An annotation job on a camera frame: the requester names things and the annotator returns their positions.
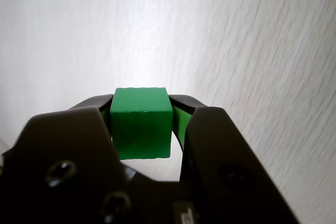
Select green wooden cube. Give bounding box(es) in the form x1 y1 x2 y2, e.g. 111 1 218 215
109 87 173 160

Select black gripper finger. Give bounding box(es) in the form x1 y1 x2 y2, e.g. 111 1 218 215
0 93 132 224
169 93 300 224

